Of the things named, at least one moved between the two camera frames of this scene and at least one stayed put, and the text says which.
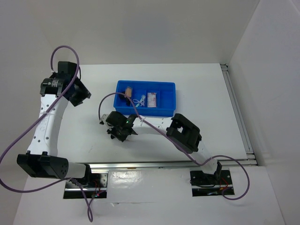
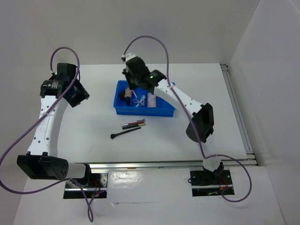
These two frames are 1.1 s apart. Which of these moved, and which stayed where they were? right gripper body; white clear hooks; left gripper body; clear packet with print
Moved: right gripper body
Stayed: clear packet with print; white clear hooks; left gripper body
